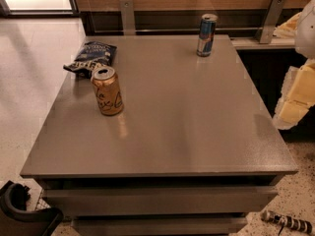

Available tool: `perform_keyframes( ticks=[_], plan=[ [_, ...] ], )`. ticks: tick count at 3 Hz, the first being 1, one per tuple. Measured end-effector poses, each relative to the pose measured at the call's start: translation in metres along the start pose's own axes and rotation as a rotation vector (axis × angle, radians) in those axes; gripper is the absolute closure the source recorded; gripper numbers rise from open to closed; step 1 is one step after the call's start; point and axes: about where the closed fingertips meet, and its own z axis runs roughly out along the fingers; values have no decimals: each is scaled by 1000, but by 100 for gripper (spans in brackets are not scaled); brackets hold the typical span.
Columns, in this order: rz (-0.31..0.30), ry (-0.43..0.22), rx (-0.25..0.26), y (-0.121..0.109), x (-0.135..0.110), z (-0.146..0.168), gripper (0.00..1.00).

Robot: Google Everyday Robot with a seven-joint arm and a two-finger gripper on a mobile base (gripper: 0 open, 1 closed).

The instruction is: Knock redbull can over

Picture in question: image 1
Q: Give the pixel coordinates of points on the grey drawer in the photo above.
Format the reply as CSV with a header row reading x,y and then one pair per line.
x,y
160,201
192,226

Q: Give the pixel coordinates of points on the grey upper drawer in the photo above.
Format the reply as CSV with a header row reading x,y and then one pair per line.
x,y
160,201

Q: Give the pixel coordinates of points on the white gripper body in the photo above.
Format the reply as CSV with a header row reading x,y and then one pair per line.
x,y
306,33

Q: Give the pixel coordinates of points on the left metal wall bracket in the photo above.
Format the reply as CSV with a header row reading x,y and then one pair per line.
x,y
127,17

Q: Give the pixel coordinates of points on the grey lower drawer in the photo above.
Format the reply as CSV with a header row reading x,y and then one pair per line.
x,y
192,226

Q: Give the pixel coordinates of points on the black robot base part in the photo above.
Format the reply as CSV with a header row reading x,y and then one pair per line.
x,y
16,220

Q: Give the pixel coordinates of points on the metal wall bracket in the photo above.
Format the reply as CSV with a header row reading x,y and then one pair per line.
x,y
127,17
264,34

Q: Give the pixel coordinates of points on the dark blue chip bag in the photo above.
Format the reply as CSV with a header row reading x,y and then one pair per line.
x,y
92,55

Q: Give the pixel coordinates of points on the right metal wall bracket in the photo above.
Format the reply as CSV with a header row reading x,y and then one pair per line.
x,y
264,34

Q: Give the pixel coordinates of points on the gold soda can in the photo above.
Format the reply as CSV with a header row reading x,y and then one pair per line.
x,y
107,90

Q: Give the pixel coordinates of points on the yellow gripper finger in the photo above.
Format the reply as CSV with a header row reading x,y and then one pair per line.
x,y
288,28
302,87

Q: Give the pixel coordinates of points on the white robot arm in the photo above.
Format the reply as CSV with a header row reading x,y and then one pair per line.
x,y
298,89

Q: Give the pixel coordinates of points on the blue silver redbull can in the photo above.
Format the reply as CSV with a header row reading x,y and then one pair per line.
x,y
206,34

